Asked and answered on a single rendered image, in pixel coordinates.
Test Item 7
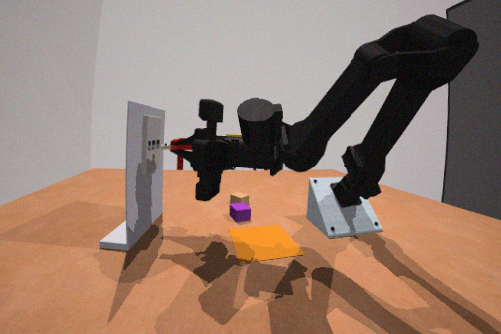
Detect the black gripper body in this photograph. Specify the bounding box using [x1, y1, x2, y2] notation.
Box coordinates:
[195, 99, 244, 202]

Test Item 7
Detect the tan cube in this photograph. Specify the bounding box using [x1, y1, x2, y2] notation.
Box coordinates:
[230, 192, 249, 204]

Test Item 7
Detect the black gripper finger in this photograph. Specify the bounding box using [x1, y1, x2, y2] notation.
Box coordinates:
[170, 150, 198, 171]
[171, 128, 202, 146]

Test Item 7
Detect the purple cube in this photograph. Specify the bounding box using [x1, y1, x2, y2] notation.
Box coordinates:
[229, 202, 251, 223]

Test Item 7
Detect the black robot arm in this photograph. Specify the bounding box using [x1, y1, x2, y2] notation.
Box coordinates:
[190, 14, 479, 208]

